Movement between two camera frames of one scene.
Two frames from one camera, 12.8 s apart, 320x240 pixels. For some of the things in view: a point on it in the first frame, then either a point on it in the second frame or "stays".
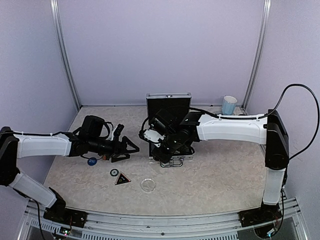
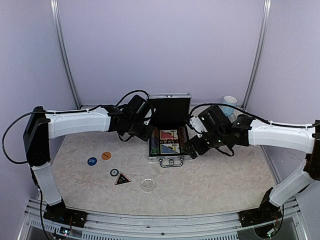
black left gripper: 116,151 -> 145,136
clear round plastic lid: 148,185 stays
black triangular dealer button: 122,179 stays
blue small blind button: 92,161 stays
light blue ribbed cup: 228,105 stays
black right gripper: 161,157 -> 191,151
